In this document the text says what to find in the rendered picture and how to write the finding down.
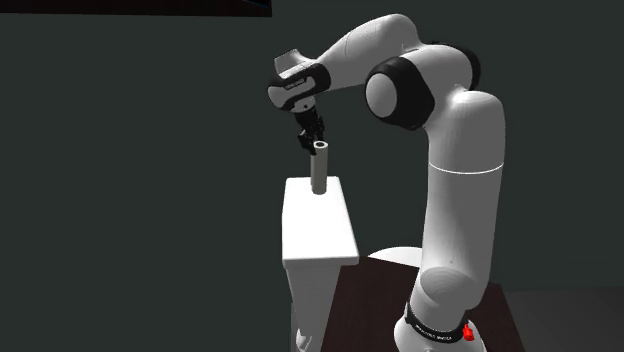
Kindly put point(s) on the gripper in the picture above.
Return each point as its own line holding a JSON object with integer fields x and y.
{"x": 307, "y": 119}

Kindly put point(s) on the dark robot stand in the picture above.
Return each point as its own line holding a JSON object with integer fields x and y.
{"x": 370, "y": 312}

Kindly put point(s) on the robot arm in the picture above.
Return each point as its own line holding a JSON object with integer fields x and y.
{"x": 463, "y": 204}

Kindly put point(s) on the white toilet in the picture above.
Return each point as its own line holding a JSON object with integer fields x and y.
{"x": 317, "y": 229}

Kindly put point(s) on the grey upright tube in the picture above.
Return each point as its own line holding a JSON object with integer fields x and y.
{"x": 319, "y": 170}

